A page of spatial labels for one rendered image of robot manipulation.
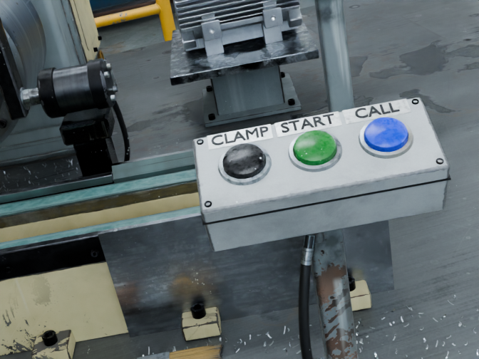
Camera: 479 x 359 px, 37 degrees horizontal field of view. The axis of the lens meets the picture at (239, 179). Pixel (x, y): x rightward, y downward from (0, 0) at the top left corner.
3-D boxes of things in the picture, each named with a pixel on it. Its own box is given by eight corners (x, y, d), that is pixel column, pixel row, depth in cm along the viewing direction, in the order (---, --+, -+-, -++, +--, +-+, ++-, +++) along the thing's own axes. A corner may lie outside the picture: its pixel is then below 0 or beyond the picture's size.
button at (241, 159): (228, 193, 50) (224, 177, 49) (223, 162, 52) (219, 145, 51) (270, 185, 50) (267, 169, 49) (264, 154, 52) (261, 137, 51)
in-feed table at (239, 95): (184, 144, 120) (169, 77, 114) (184, 87, 144) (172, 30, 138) (327, 117, 119) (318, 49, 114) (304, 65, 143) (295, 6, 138)
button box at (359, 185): (211, 254, 52) (198, 211, 48) (202, 179, 57) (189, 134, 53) (445, 211, 52) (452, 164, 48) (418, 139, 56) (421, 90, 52)
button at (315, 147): (299, 180, 50) (296, 164, 49) (291, 149, 52) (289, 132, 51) (341, 172, 50) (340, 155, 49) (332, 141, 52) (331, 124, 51)
